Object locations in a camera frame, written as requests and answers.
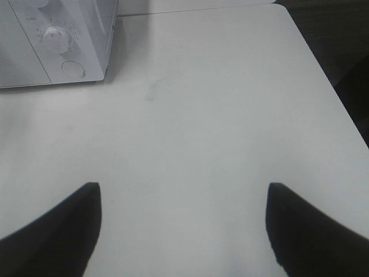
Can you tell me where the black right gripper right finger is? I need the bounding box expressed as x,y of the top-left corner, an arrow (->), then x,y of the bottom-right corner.
265,183 -> 368,276

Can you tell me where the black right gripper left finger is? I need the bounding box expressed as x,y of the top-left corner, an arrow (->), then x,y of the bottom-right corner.
1,182 -> 101,276

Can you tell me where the white timer knob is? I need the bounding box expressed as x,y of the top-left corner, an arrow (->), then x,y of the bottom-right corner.
43,26 -> 75,54

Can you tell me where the white microwave oven body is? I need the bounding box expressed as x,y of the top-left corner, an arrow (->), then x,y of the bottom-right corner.
8,1 -> 119,85

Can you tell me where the white microwave door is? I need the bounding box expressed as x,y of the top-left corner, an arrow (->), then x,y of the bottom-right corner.
1,1 -> 51,88

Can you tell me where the upper white power knob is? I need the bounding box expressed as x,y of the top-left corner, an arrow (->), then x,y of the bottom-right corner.
33,0 -> 49,8

